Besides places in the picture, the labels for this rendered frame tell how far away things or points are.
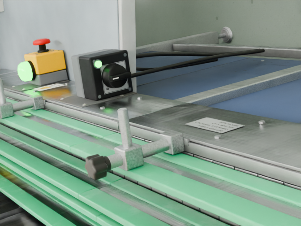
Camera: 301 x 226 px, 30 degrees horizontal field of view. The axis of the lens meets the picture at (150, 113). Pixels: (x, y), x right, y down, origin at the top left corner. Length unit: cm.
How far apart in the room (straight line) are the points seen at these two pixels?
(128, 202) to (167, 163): 12
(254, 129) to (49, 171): 39
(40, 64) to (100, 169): 64
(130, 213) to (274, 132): 21
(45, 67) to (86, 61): 28
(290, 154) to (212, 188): 9
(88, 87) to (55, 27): 32
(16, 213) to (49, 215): 41
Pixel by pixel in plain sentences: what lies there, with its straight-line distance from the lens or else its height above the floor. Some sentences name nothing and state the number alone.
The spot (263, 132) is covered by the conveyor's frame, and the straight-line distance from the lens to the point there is 70.
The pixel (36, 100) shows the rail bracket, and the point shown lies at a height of 89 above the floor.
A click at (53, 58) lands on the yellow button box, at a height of 78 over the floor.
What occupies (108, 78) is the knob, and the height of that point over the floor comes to 82.
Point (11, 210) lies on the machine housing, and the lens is 144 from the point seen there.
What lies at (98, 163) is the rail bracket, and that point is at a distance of 66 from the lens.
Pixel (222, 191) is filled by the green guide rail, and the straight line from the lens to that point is 58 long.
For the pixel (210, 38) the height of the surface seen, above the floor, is 9.
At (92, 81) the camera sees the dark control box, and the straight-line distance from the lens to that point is 100.
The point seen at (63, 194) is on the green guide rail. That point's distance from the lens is 91.
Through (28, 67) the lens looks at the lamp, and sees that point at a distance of 127.
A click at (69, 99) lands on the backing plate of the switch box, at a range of 106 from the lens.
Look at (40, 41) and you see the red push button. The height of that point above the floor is 80.
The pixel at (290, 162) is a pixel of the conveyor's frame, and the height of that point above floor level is 87.
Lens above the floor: 127
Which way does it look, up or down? 31 degrees down
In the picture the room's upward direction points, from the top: 106 degrees counter-clockwise
